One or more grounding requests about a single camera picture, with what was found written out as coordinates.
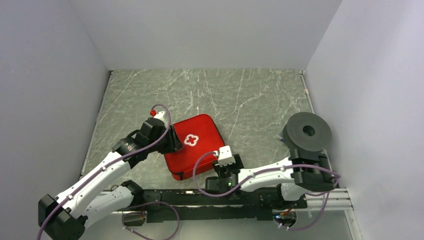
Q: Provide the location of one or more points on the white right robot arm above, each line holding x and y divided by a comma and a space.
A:
301, 173

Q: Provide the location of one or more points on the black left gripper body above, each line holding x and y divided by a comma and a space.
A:
167, 145

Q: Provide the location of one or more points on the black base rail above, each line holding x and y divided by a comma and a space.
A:
190, 204

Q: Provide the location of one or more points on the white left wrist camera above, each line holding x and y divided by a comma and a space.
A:
161, 115

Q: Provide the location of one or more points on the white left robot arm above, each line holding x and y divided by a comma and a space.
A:
67, 215

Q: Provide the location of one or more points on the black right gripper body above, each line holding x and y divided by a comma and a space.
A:
222, 170

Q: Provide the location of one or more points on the red medicine kit case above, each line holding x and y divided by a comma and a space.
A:
198, 135

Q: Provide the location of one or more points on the grey filament spool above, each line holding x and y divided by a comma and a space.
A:
307, 131

